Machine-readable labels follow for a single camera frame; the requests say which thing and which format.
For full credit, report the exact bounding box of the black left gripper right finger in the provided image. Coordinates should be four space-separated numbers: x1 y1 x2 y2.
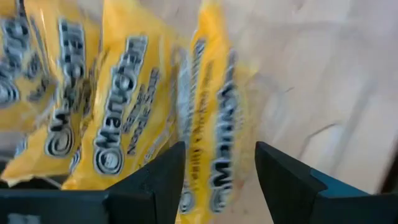
254 141 327 224

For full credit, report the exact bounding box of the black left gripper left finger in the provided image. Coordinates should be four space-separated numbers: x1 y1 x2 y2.
108 141 187 224

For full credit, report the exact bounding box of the clear plastic bin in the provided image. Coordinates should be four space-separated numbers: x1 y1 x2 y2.
0 0 386 194

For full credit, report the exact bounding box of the yellow creamy chicken ramen pack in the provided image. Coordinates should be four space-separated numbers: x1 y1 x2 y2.
0 0 105 187
0 0 60 138
60 0 187 191

